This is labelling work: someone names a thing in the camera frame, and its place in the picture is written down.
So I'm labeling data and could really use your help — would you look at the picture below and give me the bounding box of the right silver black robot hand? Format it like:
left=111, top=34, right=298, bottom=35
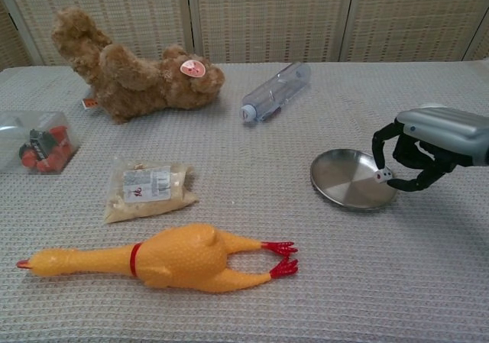
left=371, top=107, right=489, bottom=193

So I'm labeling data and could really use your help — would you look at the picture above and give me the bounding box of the small white die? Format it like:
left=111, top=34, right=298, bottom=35
left=374, top=168, right=393, bottom=186

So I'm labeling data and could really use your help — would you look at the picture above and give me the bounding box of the round metal plate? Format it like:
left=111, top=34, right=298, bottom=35
left=309, top=148, right=400, bottom=212

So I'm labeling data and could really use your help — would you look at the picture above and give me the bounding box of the woven folding screen panel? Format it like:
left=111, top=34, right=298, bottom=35
left=186, top=0, right=356, bottom=64
left=462, top=16, right=489, bottom=62
left=0, top=0, right=194, bottom=68
left=0, top=0, right=43, bottom=71
left=339, top=0, right=489, bottom=63

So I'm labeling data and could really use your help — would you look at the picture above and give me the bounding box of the clear plastic water bottle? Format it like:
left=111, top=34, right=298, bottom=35
left=239, top=61, right=313, bottom=127

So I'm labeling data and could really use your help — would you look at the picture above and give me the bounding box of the beige woven tablecloth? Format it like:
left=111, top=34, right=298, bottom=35
left=0, top=60, right=489, bottom=343

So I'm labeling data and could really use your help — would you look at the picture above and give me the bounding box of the yellow rubber chicken toy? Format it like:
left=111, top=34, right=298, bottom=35
left=15, top=222, right=300, bottom=294

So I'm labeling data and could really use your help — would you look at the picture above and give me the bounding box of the clear bag of snacks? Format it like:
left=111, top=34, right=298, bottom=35
left=102, top=155, right=199, bottom=225

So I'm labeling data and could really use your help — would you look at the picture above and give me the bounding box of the brown teddy bear plush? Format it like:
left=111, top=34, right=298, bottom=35
left=50, top=6, right=226, bottom=125

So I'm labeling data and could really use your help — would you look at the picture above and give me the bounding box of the clear box with red items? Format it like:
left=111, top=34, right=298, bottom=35
left=0, top=110, right=81, bottom=175

